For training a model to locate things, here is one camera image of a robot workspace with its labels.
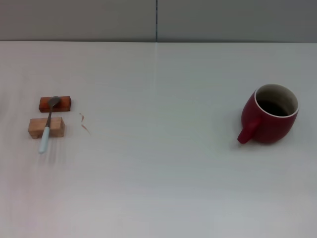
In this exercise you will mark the dark coffee liquid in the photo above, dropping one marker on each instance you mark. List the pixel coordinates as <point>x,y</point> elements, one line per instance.
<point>275,107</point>

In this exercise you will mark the red ceramic cup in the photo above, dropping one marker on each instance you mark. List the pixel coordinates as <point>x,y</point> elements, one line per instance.
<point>270,129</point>

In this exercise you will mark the light wooden block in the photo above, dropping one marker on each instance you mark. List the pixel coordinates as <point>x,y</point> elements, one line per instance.
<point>57,126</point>

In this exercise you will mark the dark reddish wooden block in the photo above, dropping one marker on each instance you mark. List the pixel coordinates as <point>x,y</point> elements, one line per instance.
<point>65,104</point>

